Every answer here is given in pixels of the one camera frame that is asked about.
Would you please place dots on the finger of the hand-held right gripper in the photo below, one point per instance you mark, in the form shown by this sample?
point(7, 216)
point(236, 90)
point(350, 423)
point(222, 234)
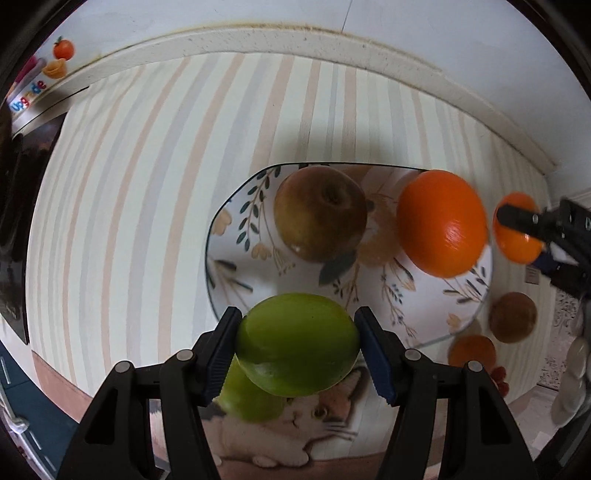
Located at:
point(519, 219)

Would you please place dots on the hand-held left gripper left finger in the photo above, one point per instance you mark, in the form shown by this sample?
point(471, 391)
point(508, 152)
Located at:
point(218, 355)

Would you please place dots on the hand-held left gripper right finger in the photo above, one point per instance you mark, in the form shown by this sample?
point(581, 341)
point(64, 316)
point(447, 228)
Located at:
point(375, 355)

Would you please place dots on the small orange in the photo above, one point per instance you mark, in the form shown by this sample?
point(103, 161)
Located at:
point(519, 249)
point(472, 353)

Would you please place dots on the green apple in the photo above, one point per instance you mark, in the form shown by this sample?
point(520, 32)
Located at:
point(298, 344)

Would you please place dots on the floral ceramic plate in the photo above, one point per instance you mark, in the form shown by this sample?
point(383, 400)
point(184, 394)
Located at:
point(240, 272)

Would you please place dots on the large orange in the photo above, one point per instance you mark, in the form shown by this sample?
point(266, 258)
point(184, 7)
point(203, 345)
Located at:
point(438, 224)

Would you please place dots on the brown kiwi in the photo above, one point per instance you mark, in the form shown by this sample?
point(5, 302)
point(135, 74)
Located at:
point(513, 317)

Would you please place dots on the white rounded object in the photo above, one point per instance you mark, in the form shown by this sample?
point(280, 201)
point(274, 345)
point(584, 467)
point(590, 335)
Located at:
point(575, 374)

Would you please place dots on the small red fruit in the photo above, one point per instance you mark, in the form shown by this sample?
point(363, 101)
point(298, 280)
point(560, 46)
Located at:
point(500, 379)

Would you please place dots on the brown russet pear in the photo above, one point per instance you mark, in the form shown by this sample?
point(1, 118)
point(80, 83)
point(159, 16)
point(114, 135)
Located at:
point(318, 214)

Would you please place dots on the striped tablecloth with cat print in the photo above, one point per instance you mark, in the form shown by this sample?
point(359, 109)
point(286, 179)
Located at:
point(152, 207)

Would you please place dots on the pink sticker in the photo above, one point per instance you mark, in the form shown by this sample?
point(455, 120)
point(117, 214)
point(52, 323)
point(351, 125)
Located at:
point(30, 68)

